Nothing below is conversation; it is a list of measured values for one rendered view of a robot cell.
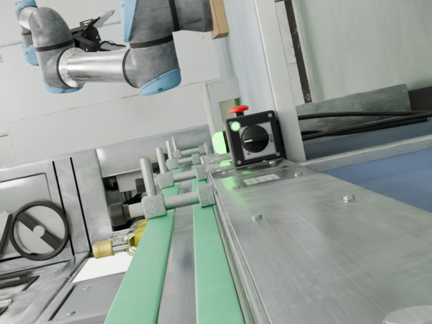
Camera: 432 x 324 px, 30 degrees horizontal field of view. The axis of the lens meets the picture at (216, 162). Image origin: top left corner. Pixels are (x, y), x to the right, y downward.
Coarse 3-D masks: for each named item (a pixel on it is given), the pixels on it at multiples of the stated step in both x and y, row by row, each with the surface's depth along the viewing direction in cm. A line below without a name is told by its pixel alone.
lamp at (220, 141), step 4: (220, 132) 161; (224, 132) 160; (216, 136) 160; (220, 136) 160; (224, 136) 160; (216, 140) 160; (220, 140) 159; (224, 140) 159; (216, 144) 160; (220, 144) 159; (224, 144) 159; (216, 148) 160; (220, 148) 160; (224, 148) 160; (228, 148) 160; (220, 152) 161; (224, 152) 161; (228, 152) 161
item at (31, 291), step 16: (80, 256) 277; (16, 272) 288; (32, 272) 286; (48, 272) 284; (64, 272) 249; (0, 288) 272; (16, 288) 265; (32, 288) 256; (48, 288) 226; (0, 304) 237; (16, 304) 234; (32, 304) 206; (48, 304) 204; (0, 320) 215; (16, 320) 190; (32, 320) 186
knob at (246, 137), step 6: (252, 126) 128; (258, 126) 128; (246, 132) 127; (252, 132) 127; (258, 132) 127; (264, 132) 128; (240, 138) 129; (246, 138) 126; (252, 138) 126; (258, 138) 126; (264, 138) 126; (246, 144) 126; (252, 144) 128; (258, 144) 128; (264, 144) 128; (252, 150) 128; (258, 150) 128
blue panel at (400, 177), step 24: (312, 144) 188; (336, 144) 169; (360, 144) 154; (384, 144) 141; (336, 168) 114; (360, 168) 107; (384, 168) 101; (408, 168) 95; (384, 192) 79; (408, 192) 75
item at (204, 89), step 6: (204, 84) 208; (204, 90) 207; (204, 96) 207; (204, 102) 223; (210, 102) 208; (210, 108) 208; (210, 114) 207; (210, 120) 207; (210, 126) 208; (210, 132) 224; (216, 132) 208
